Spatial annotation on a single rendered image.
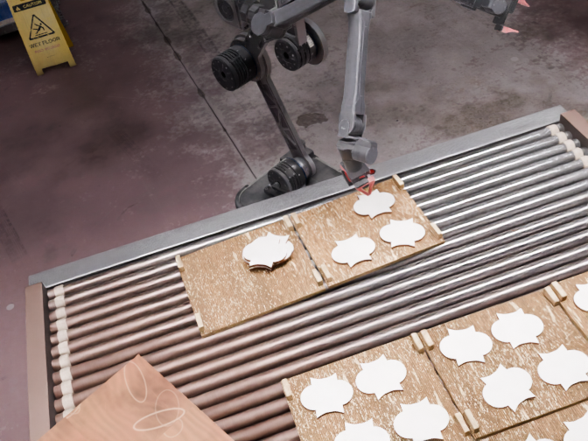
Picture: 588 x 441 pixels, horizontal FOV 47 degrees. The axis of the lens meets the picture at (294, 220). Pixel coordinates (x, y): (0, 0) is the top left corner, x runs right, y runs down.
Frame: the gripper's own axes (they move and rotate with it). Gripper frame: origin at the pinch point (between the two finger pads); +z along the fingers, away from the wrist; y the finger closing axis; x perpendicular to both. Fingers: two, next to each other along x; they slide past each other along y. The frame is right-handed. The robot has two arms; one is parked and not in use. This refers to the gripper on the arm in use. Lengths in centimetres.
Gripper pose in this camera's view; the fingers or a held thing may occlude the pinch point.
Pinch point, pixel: (362, 185)
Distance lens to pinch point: 225.8
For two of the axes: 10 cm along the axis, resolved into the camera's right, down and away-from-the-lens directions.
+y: -3.5, -6.0, 7.2
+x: -8.7, 4.9, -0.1
